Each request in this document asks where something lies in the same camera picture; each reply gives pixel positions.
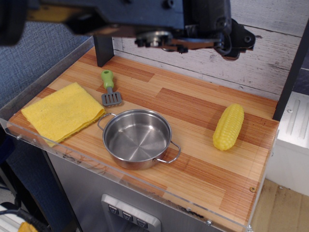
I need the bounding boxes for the black left vertical post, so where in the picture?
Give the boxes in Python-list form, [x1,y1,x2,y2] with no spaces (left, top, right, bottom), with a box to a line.
[93,36,114,67]

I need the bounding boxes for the white cabinet on right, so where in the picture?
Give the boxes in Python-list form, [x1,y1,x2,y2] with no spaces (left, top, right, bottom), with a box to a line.
[266,92,309,196]

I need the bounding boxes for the clear acrylic table guard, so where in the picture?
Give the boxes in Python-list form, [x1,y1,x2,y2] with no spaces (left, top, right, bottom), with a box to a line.
[0,111,281,232]

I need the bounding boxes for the yellow folded cloth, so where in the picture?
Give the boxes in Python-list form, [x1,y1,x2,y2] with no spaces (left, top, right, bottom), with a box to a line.
[21,83,106,147]

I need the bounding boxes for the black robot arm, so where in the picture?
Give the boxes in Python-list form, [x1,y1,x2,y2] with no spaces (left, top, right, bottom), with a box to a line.
[0,0,255,60]

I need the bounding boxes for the yellow plastic corn cob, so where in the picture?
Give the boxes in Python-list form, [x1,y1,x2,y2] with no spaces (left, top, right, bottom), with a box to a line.
[212,103,244,151]

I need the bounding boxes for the green handled grey toy spatula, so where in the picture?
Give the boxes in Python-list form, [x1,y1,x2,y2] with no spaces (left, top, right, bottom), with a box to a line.
[101,70,122,106]

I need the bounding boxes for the black right vertical post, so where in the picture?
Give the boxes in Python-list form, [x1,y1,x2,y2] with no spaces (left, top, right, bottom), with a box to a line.
[272,0,309,121]

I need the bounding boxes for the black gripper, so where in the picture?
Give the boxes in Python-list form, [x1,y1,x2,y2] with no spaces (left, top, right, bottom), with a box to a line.
[135,19,256,60]

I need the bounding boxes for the black braided cable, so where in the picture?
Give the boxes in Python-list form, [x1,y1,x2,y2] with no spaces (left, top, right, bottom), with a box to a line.
[0,209,46,232]

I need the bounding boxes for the small stainless steel pot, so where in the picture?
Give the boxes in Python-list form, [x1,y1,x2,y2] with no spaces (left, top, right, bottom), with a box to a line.
[97,109,181,170]

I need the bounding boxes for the black vertical post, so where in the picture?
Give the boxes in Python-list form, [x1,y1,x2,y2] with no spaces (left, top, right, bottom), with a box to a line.
[93,36,114,67]
[272,0,309,121]

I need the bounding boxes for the silver button control panel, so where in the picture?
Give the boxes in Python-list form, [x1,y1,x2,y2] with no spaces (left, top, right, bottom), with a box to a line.
[101,194,162,232]

